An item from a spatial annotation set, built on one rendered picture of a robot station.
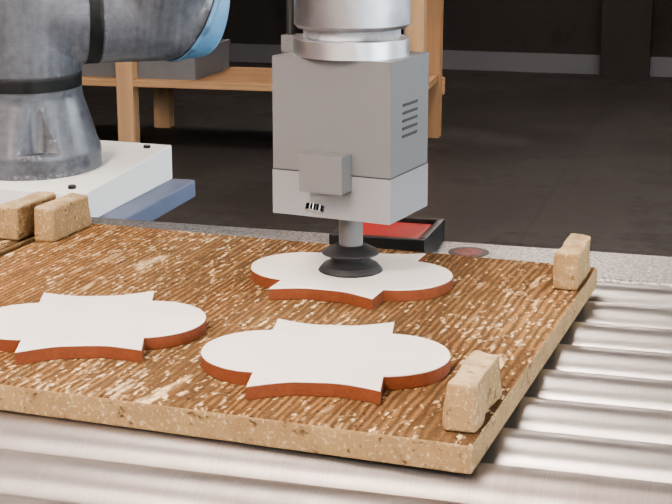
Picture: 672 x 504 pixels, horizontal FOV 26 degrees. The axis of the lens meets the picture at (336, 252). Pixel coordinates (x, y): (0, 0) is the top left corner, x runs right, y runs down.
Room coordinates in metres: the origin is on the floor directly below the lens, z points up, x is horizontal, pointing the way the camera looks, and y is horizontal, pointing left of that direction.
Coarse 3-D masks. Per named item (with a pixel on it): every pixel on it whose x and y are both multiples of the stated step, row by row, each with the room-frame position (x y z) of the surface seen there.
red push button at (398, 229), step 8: (368, 224) 1.14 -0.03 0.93; (376, 224) 1.14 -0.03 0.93; (392, 224) 1.14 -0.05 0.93; (400, 224) 1.14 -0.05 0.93; (408, 224) 1.14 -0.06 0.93; (416, 224) 1.14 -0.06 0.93; (424, 224) 1.14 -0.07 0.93; (368, 232) 1.11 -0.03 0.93; (376, 232) 1.11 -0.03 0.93; (384, 232) 1.11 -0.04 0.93; (392, 232) 1.11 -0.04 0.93; (400, 232) 1.11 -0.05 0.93; (408, 232) 1.11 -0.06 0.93; (416, 232) 1.11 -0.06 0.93; (424, 232) 1.11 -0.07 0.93
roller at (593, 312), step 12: (588, 312) 0.94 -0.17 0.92; (600, 312) 0.94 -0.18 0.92; (612, 312) 0.93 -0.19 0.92; (624, 312) 0.93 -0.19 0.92; (636, 312) 0.93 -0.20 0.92; (648, 312) 0.93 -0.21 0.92; (660, 312) 0.93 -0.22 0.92; (624, 324) 0.92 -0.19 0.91; (636, 324) 0.92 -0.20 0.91; (648, 324) 0.92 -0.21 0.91; (660, 324) 0.92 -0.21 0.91
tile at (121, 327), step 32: (0, 320) 0.83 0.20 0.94; (32, 320) 0.83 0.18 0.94; (64, 320) 0.83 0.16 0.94; (96, 320) 0.83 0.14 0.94; (128, 320) 0.83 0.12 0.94; (160, 320) 0.83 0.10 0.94; (192, 320) 0.83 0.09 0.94; (32, 352) 0.77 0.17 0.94; (64, 352) 0.78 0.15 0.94; (96, 352) 0.78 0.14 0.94; (128, 352) 0.78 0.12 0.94
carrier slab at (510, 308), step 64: (64, 256) 1.01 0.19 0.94; (128, 256) 1.01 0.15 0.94; (192, 256) 1.01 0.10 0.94; (256, 256) 1.01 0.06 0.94; (448, 256) 1.01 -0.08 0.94; (256, 320) 0.85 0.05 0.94; (320, 320) 0.85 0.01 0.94; (384, 320) 0.85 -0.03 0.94; (448, 320) 0.85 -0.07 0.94; (512, 320) 0.85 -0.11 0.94; (0, 384) 0.74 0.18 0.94; (64, 384) 0.74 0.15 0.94; (128, 384) 0.74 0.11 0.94; (192, 384) 0.74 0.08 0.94; (512, 384) 0.74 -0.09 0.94; (320, 448) 0.68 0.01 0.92; (384, 448) 0.67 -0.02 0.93; (448, 448) 0.66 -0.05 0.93
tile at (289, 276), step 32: (288, 256) 0.98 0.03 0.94; (320, 256) 0.98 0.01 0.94; (384, 256) 0.98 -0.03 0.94; (416, 256) 0.98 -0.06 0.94; (288, 288) 0.90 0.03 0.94; (320, 288) 0.90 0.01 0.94; (352, 288) 0.90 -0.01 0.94; (384, 288) 0.90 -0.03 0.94; (416, 288) 0.90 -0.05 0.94; (448, 288) 0.92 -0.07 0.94
